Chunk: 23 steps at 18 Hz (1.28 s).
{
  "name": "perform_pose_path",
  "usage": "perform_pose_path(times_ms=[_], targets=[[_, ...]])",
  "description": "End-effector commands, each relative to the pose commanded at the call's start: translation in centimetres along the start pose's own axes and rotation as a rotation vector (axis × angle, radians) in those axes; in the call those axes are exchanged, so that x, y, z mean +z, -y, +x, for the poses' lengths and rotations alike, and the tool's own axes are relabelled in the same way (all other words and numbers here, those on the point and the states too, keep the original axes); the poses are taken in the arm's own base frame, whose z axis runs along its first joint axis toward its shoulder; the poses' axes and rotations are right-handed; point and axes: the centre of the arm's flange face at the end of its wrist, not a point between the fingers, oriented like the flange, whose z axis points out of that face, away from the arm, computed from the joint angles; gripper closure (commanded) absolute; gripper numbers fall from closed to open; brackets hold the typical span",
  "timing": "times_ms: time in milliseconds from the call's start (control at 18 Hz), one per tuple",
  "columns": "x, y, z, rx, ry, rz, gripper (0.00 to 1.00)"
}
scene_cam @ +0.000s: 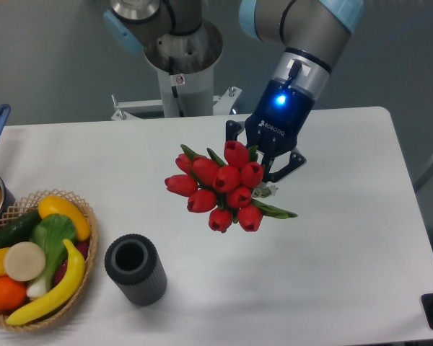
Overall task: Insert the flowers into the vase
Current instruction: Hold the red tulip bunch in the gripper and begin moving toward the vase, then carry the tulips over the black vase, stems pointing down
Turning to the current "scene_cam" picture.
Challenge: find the red tulip bouquet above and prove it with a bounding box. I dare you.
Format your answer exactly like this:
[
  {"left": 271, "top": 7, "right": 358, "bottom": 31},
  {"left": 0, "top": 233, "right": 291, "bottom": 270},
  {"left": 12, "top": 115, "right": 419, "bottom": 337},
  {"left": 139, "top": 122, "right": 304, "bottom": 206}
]
[{"left": 165, "top": 140, "right": 297, "bottom": 233}]

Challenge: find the woven wicker basket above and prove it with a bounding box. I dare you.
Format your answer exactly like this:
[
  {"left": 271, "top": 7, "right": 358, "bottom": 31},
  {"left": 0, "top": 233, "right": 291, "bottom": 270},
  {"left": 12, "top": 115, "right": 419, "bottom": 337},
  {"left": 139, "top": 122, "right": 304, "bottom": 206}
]
[{"left": 0, "top": 189, "right": 98, "bottom": 332}]

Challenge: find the green bok choy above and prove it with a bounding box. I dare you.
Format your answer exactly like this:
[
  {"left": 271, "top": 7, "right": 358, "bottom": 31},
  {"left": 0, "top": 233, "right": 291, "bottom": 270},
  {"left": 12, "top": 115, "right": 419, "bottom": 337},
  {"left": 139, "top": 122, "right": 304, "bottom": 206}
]
[{"left": 27, "top": 213, "right": 76, "bottom": 300}]

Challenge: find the dark grey ribbed vase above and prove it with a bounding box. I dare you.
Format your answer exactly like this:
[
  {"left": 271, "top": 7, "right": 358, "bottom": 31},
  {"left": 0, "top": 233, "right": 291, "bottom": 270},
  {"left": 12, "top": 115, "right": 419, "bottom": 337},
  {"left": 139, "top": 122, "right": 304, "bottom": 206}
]
[{"left": 104, "top": 234, "right": 167, "bottom": 306}]

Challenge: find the green cucumber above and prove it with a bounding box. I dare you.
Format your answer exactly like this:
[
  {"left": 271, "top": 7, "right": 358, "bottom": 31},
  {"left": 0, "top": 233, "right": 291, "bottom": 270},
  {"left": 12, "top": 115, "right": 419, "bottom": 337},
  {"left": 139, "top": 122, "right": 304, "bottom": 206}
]
[{"left": 0, "top": 210, "right": 41, "bottom": 249}]

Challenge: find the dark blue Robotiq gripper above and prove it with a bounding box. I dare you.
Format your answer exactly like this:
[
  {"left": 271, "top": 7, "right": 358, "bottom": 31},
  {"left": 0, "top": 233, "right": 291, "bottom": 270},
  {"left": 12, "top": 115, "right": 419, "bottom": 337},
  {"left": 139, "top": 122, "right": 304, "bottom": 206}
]
[{"left": 225, "top": 80, "right": 315, "bottom": 183}]

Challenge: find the yellow banana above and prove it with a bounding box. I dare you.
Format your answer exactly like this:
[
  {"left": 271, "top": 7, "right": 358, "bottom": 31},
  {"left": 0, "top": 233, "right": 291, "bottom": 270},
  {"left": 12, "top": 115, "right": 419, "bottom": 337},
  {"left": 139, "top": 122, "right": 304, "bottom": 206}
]
[{"left": 6, "top": 239, "right": 85, "bottom": 326}]

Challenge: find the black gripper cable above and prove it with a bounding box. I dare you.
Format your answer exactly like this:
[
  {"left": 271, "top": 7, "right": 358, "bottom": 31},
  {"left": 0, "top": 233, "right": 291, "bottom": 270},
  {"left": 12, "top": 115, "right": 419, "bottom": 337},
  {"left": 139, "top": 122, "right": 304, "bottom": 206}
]
[{"left": 285, "top": 60, "right": 303, "bottom": 89}]

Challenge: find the purple red vegetable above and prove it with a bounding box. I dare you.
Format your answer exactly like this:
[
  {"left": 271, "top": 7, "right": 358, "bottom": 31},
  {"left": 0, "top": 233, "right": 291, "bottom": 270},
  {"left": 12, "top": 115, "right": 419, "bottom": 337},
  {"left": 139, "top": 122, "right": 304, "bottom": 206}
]
[{"left": 53, "top": 239, "right": 89, "bottom": 286}]

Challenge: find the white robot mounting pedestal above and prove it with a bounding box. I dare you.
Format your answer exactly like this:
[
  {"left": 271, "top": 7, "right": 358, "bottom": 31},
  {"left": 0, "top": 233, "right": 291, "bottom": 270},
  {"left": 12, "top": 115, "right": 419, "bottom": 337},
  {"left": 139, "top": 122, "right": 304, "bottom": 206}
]
[{"left": 103, "top": 8, "right": 223, "bottom": 117}]

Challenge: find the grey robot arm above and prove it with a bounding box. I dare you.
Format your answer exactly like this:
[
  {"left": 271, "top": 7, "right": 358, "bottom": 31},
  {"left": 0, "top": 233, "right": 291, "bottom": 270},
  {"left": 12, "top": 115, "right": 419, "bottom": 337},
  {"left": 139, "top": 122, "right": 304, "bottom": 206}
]
[{"left": 103, "top": 0, "right": 364, "bottom": 182}]

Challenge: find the orange fruit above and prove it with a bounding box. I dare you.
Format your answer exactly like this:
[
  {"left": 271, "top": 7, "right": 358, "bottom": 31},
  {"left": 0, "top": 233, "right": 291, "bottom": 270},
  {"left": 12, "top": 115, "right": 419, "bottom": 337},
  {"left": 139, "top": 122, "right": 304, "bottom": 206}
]
[{"left": 0, "top": 276, "right": 27, "bottom": 311}]

